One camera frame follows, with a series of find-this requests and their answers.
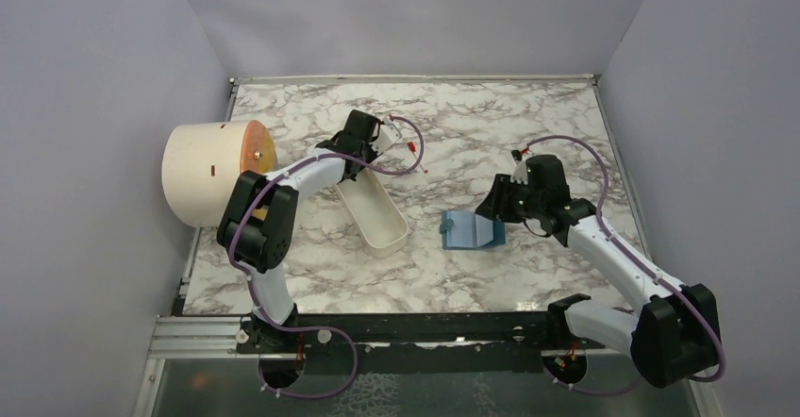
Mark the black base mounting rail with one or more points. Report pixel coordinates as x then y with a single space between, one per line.
406 343

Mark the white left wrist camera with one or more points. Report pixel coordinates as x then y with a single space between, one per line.
388 134

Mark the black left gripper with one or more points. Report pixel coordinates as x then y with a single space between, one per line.
371 154

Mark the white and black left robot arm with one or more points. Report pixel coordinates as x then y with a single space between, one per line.
257 226

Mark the aluminium frame rail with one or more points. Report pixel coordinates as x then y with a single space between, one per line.
194 367

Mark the blue leather card holder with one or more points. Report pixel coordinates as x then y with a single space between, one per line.
465 230

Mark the cream cylinder with orange disc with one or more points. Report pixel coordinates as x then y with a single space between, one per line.
202 162

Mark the small red white pen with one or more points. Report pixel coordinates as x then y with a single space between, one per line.
412 147

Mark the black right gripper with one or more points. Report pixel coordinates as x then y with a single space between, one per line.
496 203

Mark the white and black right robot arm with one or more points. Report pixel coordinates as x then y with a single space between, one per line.
672 331

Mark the white oblong plastic tray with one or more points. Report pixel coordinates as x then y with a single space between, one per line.
381 225

